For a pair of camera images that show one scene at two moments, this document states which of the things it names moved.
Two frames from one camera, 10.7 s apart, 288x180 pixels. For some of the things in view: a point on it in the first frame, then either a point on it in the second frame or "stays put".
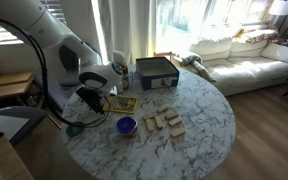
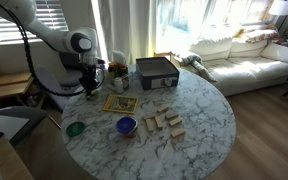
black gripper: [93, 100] to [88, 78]
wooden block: [159, 122] stays put
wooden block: [150, 123] stays put
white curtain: [128, 26] stays put
